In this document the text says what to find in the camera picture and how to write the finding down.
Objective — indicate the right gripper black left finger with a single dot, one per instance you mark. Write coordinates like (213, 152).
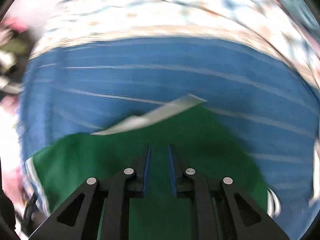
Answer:
(99, 209)

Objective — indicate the pile of folded clothes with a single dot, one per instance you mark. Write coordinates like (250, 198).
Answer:
(16, 46)

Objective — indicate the green and cream varsity jacket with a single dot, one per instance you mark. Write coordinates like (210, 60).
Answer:
(210, 149)

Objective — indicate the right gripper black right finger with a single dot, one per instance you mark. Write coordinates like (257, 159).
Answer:
(220, 209)

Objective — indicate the blue striped bed sheet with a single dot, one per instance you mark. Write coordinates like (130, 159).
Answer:
(265, 104)

